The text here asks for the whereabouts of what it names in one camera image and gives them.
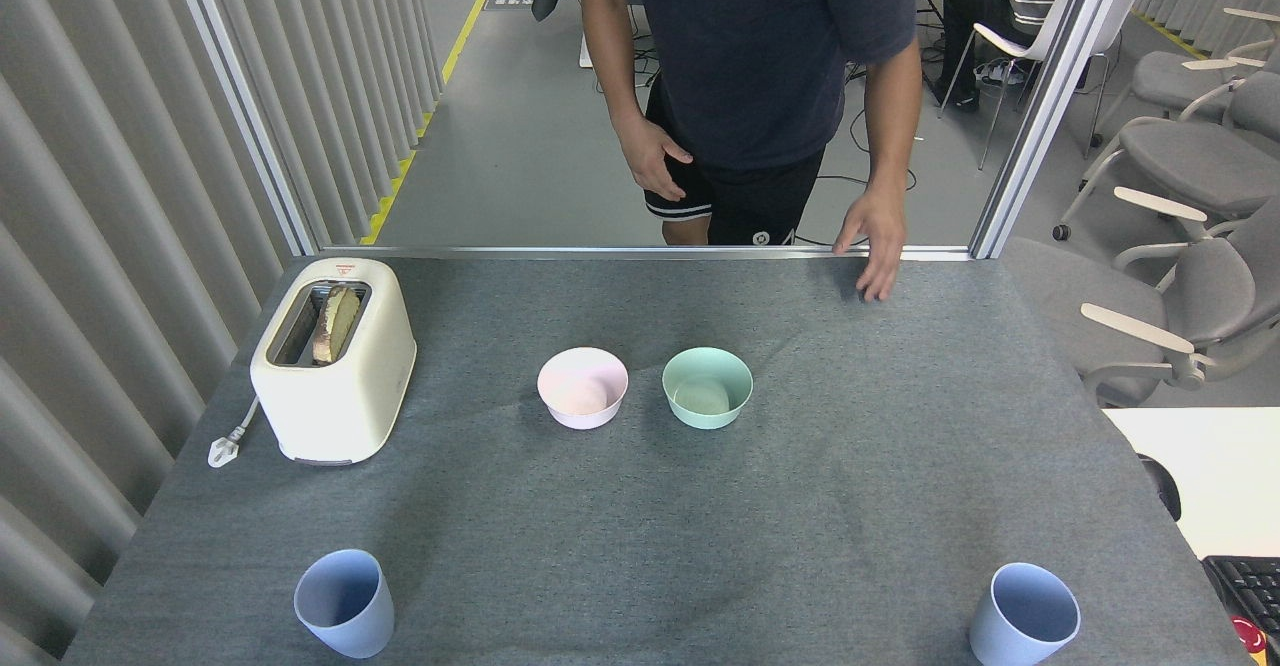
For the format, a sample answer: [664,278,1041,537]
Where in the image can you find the silver frame rail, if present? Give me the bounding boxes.
[320,244,973,263]

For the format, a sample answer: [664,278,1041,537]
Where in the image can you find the white side table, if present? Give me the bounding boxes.
[1103,406,1280,559]

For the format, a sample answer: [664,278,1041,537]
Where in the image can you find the person in dark shirt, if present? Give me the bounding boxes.
[578,0,923,303]

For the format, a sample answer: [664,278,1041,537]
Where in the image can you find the green bowl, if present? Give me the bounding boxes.
[661,347,754,431]

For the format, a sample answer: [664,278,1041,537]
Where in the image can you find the blue plastic cup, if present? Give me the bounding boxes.
[968,562,1082,666]
[293,549,395,659]

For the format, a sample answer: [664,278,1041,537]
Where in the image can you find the black keyboard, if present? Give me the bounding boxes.
[1202,554,1280,637]

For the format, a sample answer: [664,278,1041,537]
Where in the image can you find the white toaster power cord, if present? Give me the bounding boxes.
[207,396,263,469]

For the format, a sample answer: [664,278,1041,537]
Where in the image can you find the grey felt table cloth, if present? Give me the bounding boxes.
[60,254,1256,666]

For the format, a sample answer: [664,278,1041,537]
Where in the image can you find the person's right hand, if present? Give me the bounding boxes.
[615,116,694,202]

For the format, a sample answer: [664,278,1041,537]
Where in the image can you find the grey office chair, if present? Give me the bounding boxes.
[1052,71,1280,242]
[1090,8,1280,147]
[1000,186,1280,409]

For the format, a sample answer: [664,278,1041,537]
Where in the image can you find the white plastic chair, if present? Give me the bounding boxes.
[938,0,1151,172]

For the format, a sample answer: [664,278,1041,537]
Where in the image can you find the pink bowl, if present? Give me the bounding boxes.
[537,347,630,431]

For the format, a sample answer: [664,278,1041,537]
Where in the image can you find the toasted bread slice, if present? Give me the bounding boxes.
[311,285,362,365]

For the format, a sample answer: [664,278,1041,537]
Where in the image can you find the silver frame post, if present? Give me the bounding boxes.
[165,0,321,257]
[970,0,1141,260]

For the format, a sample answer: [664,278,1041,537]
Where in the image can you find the black computer mouse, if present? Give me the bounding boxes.
[1138,454,1183,522]

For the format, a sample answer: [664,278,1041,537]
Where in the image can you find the person's left hand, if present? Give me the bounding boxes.
[832,191,908,303]

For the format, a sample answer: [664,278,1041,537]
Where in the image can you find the cream white toaster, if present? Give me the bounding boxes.
[250,257,418,466]

